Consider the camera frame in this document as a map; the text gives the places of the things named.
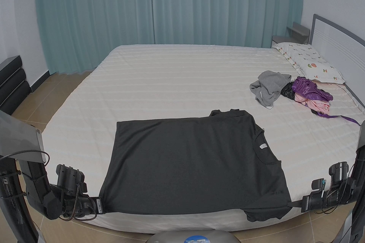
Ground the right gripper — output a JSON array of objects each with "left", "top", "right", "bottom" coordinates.
[{"left": 286, "top": 192, "right": 327, "bottom": 213}]

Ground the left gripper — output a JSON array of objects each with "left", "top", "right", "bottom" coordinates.
[{"left": 80, "top": 196, "right": 104, "bottom": 215}]

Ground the black T-shirt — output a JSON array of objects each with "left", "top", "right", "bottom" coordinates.
[{"left": 99, "top": 109, "right": 292, "bottom": 222}]

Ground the bed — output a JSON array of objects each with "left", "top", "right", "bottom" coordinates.
[{"left": 37, "top": 14, "right": 365, "bottom": 235}]

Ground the pink garment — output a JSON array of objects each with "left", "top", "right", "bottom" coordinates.
[{"left": 294, "top": 93, "right": 331, "bottom": 116}]

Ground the black glossy garment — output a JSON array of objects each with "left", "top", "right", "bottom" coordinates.
[{"left": 281, "top": 82, "right": 297, "bottom": 101}]

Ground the purple garment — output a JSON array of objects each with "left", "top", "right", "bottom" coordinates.
[{"left": 291, "top": 76, "right": 361, "bottom": 125}]

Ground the grey garment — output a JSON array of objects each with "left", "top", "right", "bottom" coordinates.
[{"left": 249, "top": 70, "right": 292, "bottom": 110}]

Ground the white printed pillow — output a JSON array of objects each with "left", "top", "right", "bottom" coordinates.
[{"left": 273, "top": 42, "right": 346, "bottom": 85}]

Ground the black chest of drawers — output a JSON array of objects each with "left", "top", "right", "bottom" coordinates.
[{"left": 0, "top": 55, "right": 31, "bottom": 116}]

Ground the grey bedside table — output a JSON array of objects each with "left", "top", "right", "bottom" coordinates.
[{"left": 271, "top": 22, "right": 310, "bottom": 48}]

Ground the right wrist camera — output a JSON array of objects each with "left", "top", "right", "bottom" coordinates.
[{"left": 312, "top": 178, "right": 325, "bottom": 194}]

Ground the black cable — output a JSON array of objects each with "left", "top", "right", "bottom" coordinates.
[{"left": 0, "top": 150, "right": 51, "bottom": 166}]

